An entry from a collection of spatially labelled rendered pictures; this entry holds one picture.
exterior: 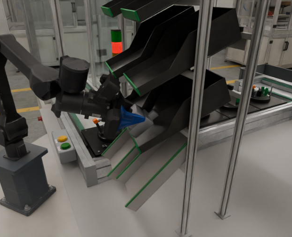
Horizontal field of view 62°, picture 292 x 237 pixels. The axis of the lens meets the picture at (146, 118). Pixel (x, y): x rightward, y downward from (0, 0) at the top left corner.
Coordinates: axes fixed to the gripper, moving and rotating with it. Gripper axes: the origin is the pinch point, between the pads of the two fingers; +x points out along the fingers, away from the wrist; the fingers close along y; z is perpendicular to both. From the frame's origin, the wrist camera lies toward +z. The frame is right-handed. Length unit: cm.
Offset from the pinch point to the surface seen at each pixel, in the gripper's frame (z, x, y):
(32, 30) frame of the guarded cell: -18, -49, 115
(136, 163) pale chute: -21.8, 8.3, 6.1
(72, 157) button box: -45, -11, 32
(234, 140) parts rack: -3.2, 33.1, 0.4
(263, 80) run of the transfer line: -12, 127, 116
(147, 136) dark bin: -7.0, 6.6, 0.5
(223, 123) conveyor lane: -22, 61, 46
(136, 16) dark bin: 22.7, -5.3, -2.0
